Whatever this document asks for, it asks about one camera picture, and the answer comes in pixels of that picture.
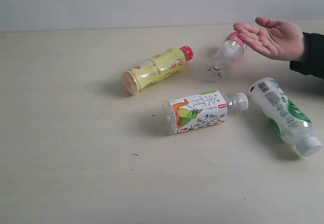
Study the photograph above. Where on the person's open bare hand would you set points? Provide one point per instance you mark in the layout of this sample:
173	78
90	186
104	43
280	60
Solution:
274	39

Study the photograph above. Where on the clear bottle red label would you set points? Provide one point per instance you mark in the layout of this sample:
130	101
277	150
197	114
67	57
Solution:
230	52

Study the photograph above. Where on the clear bottle green label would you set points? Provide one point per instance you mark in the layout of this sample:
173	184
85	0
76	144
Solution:
289	122

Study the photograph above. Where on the tea bottle fruit label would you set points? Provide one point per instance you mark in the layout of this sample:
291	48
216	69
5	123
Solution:
202	110

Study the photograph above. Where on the yellow bottle red cap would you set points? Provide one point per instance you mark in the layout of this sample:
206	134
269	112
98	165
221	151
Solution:
156	69

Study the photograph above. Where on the black jacket sleeve forearm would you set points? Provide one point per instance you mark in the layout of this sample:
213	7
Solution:
311	62

